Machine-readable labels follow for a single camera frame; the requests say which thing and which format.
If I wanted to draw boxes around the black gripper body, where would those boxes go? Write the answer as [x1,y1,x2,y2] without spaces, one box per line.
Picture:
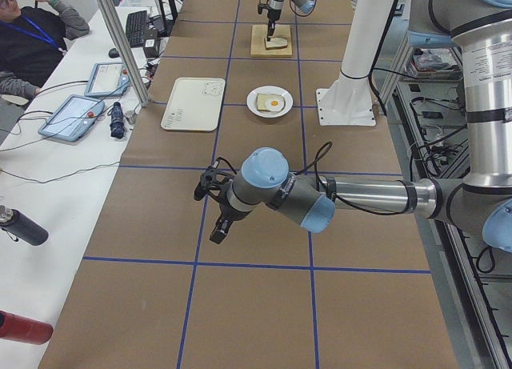
[218,204,247,225]
[267,2,282,26]

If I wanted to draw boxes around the bread slice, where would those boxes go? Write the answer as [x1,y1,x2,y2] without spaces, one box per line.
[264,37,288,50]
[256,93,286,113]

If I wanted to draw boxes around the bread slice on plate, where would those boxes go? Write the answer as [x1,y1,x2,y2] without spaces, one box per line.
[256,93,286,113]

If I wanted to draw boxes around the white round plate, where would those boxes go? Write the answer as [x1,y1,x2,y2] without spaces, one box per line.
[246,86,294,118]

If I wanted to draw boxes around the wooden cutting board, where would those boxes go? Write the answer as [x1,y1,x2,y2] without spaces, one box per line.
[250,24,293,58]

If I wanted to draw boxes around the fried egg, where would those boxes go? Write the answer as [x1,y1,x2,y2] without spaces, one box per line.
[264,97,286,112]

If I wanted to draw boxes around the cream bear serving tray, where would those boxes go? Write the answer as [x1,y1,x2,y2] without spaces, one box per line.
[161,77,226,132]

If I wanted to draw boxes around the small black box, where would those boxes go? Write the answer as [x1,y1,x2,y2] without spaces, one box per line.
[143,38,160,58]

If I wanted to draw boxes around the black keyboard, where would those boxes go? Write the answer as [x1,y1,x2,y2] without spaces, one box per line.
[125,10,148,47]

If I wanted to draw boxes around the folded dark blue umbrella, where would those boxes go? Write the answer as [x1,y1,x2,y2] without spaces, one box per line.
[110,102,126,139]

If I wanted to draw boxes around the black computer mouse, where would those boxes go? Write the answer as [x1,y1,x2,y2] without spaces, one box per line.
[108,48,119,58]

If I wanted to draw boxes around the far teach pendant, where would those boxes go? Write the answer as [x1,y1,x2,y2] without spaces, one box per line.
[84,62,130,98]

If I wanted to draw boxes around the teach pendant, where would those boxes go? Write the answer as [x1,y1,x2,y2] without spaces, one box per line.
[84,62,130,98]
[38,94,105,142]

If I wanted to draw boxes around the near teach pendant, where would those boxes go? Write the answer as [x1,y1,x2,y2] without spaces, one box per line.
[38,94,105,142]

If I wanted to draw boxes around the black water bottle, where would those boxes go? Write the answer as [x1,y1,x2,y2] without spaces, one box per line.
[1,205,49,246]

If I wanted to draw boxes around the red water bottle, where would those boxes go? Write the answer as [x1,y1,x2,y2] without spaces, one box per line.
[1,311,54,345]

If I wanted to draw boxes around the seated person in black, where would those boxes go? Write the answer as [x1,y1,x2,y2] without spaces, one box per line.
[1,0,90,100]

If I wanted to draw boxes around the aluminium frame post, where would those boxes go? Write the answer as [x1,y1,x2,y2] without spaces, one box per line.
[96,0,150,107]

